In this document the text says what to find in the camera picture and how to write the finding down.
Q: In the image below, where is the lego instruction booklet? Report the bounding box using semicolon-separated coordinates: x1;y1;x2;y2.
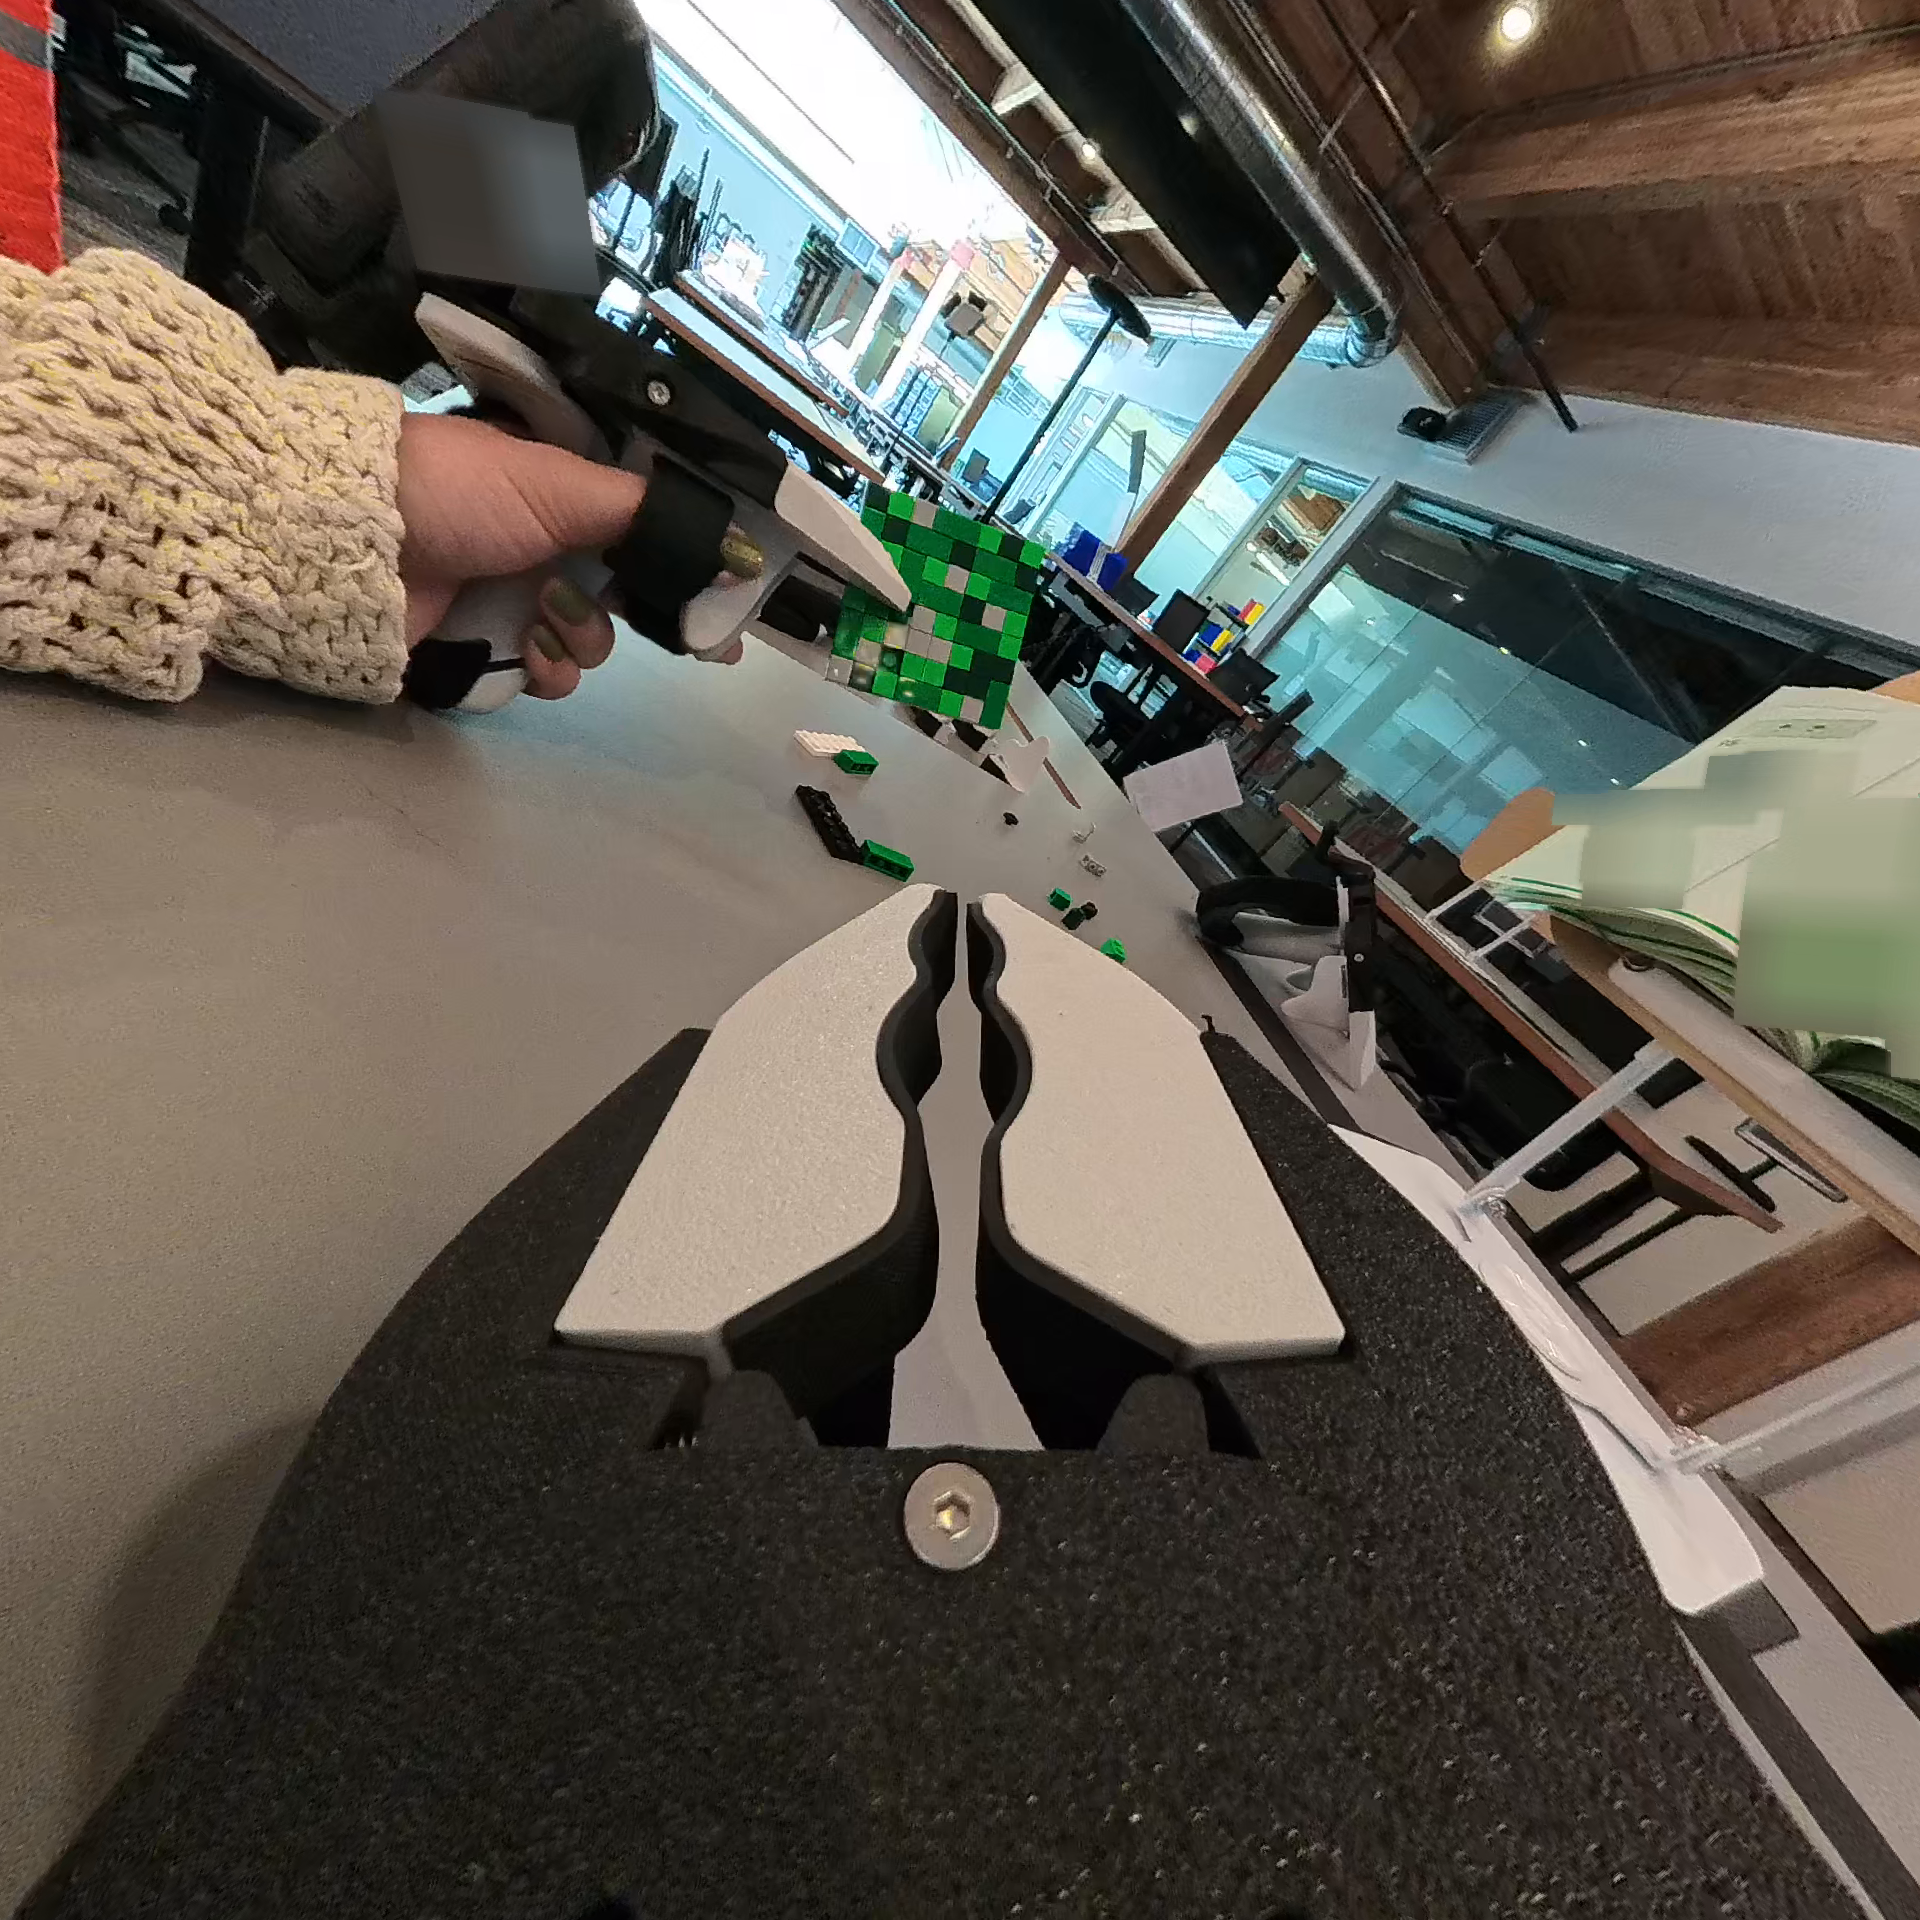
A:
1482;686;1920;1080

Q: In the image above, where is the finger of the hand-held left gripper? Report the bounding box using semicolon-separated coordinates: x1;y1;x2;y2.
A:
760;462;917;615
681;574;846;664

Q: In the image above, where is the person's left hand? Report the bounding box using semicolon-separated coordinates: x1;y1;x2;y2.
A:
391;415;652;701

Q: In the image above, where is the ceiling-hung black screen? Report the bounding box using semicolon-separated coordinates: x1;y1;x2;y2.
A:
972;0;1303;327

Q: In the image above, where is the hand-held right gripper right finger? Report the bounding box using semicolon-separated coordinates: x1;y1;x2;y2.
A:
965;892;1349;1450

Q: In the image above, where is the black floor lamp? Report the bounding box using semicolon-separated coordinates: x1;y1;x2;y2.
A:
987;274;1161;530

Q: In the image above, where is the white-topped long table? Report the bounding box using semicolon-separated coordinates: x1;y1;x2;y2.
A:
634;283;865;490

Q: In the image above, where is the white paper sheet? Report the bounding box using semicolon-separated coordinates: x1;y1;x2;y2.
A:
1122;743;1246;830

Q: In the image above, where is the silver ventilation duct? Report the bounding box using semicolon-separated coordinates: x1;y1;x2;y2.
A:
1115;0;1405;367

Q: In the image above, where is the white book stand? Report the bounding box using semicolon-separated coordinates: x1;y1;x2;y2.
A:
1329;779;1920;1621

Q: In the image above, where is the green mosaic lego plate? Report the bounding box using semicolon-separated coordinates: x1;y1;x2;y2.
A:
819;484;1042;737

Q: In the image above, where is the red fabric panel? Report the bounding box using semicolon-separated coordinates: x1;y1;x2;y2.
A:
0;0;64;275

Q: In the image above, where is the wooden support post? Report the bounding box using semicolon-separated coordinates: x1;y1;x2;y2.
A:
1115;274;1340;573

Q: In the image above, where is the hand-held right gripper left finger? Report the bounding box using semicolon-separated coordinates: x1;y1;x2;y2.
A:
547;880;965;1450

